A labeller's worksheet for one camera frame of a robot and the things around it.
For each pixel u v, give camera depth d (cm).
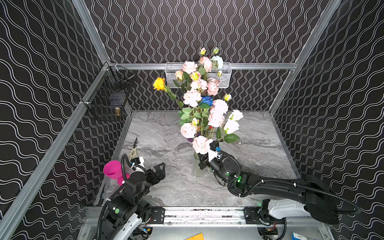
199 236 69
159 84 77
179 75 80
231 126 57
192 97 58
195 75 58
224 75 80
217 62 76
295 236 69
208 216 75
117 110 82
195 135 66
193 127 63
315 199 42
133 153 97
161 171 65
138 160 65
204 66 74
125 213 49
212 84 75
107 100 94
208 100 60
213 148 57
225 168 53
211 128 62
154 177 63
